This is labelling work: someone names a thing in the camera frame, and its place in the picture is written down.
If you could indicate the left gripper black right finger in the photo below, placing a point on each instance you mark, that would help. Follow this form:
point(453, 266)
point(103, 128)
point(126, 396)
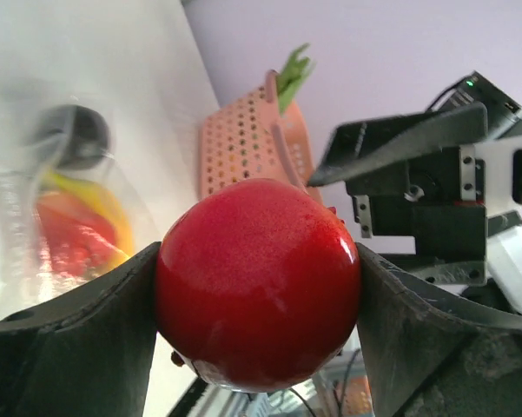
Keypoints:
point(428, 352)

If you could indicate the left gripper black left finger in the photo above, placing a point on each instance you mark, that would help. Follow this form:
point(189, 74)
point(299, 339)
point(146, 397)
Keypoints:
point(87, 352)

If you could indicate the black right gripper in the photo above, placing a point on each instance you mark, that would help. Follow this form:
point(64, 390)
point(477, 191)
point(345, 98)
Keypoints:
point(413, 182)

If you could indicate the green fake leafy vegetable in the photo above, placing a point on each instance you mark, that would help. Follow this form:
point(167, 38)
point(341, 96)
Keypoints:
point(290, 79)

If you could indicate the clear zip top bag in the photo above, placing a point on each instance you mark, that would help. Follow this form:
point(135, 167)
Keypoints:
point(26, 275)

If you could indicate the red fake tomato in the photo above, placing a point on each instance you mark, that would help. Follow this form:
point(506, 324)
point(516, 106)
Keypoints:
point(257, 287)

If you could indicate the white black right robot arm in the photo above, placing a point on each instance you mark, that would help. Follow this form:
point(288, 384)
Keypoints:
point(501, 154)

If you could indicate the dark fake avocado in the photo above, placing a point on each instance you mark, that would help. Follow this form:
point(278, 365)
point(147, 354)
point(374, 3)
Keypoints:
point(80, 134)

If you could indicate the pink plastic basket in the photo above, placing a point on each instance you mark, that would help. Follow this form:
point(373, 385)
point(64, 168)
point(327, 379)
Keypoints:
point(251, 138)

